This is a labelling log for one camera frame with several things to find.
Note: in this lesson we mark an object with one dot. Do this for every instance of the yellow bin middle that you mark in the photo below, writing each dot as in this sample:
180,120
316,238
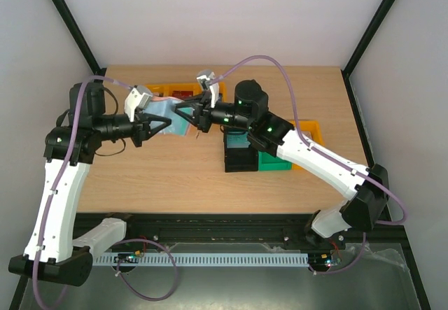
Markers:
180,86

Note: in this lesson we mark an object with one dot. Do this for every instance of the teal card stack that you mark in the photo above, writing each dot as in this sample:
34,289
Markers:
237,141

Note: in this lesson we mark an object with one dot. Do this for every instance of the left black frame post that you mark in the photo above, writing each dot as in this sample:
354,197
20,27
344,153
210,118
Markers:
75,31

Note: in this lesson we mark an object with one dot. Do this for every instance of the red card stack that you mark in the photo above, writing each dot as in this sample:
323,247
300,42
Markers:
182,94

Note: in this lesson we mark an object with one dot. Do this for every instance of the yellow bin far right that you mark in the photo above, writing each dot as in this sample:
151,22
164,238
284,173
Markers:
313,127

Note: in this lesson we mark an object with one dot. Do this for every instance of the white slotted cable duct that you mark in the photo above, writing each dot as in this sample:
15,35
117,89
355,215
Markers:
204,260

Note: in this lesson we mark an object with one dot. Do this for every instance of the yellow bin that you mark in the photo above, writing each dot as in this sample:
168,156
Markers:
180,86
159,90
222,91
313,127

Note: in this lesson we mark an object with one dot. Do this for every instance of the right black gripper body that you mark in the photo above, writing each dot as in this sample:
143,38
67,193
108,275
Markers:
203,116

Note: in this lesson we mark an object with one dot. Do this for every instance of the right black frame post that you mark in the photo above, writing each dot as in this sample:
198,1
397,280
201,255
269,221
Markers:
368,35

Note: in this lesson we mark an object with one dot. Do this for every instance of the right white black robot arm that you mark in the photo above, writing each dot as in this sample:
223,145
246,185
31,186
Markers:
361,187

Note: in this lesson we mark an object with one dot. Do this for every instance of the black frame post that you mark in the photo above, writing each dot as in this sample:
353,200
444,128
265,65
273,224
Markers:
368,35
75,31

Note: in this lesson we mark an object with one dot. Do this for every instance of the yellow bin left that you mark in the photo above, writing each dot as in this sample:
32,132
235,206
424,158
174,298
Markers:
159,90

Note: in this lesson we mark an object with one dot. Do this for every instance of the green bin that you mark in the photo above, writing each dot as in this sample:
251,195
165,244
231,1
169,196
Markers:
267,162

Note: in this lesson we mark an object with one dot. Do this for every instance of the pink card in bin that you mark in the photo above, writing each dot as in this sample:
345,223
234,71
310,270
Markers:
308,135

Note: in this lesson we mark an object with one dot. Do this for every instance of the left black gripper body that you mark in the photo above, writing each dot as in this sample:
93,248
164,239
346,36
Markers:
140,126

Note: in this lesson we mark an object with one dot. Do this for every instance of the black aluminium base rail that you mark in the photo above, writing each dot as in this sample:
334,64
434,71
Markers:
284,230

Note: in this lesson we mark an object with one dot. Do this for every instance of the black bin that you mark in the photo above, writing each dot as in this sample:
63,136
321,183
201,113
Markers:
239,159

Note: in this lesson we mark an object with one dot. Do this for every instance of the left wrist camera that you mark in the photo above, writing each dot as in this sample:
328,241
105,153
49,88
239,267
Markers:
138,99

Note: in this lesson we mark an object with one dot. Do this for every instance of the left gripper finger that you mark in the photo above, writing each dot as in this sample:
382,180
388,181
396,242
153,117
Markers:
155,127
158,120

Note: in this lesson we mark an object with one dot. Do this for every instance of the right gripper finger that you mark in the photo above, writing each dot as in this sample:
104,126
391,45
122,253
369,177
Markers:
193,102
187,113

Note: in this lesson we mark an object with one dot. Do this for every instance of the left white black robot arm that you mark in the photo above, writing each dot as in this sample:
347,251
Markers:
52,254

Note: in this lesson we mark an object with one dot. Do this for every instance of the pink card holder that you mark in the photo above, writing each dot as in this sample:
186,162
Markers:
164,107

